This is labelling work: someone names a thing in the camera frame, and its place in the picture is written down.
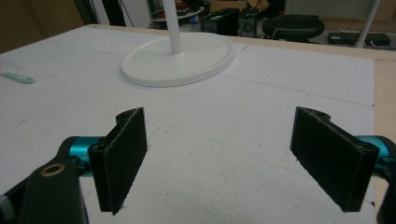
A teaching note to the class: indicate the white round lamp stand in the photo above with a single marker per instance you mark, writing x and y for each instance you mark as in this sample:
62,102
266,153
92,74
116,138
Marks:
178,59

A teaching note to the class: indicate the black equipment case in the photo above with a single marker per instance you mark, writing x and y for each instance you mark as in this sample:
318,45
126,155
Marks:
221,21

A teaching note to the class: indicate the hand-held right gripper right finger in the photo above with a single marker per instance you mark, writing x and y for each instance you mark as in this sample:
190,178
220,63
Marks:
334,157

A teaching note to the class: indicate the white foam board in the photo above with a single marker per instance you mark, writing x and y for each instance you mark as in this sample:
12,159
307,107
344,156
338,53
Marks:
186,124

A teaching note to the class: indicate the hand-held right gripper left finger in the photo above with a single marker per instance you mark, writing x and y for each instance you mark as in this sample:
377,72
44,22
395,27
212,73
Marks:
120,161

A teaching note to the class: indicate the white metal pole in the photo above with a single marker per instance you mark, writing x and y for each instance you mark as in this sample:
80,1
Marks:
368,23

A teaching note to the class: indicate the black flat electronic box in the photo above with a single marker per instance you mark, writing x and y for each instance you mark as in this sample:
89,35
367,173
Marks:
358,38

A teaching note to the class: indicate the black round stool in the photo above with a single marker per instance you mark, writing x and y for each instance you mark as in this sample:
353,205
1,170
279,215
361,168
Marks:
292,28

